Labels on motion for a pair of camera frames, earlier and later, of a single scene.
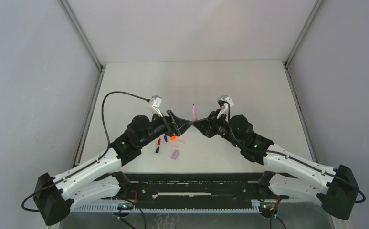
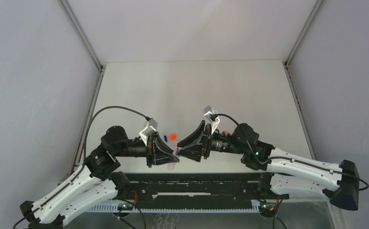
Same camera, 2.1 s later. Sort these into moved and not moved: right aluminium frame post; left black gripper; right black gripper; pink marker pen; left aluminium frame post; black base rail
Moved: left black gripper; right black gripper; pink marker pen
Not moved: black base rail; left aluminium frame post; right aluminium frame post
